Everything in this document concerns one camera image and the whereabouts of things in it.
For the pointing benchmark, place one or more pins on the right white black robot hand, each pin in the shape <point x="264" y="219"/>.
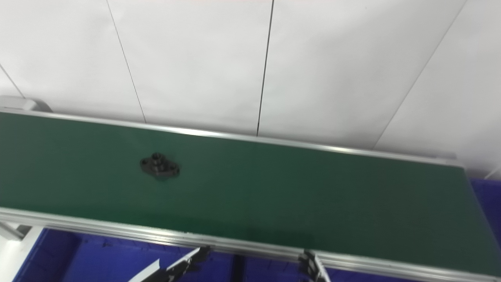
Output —
<point x="313" y="268"/>

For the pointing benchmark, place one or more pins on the green conveyor belt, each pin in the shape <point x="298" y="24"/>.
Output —
<point x="274" y="188"/>
<point x="117" y="231"/>

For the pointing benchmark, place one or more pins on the aluminium conveyor support leg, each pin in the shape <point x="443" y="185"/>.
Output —
<point x="9" y="231"/>

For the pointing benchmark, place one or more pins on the grey conveyor motor housing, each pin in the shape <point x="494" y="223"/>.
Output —
<point x="19" y="103"/>

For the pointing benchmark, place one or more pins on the black flanged metal part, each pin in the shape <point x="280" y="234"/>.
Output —
<point x="159" y="166"/>

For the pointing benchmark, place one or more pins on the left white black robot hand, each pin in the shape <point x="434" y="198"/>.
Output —
<point x="176" y="270"/>

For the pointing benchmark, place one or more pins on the blue plastic bin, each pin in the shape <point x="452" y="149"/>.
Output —
<point x="274" y="272"/>
<point x="98" y="262"/>
<point x="489" y="203"/>

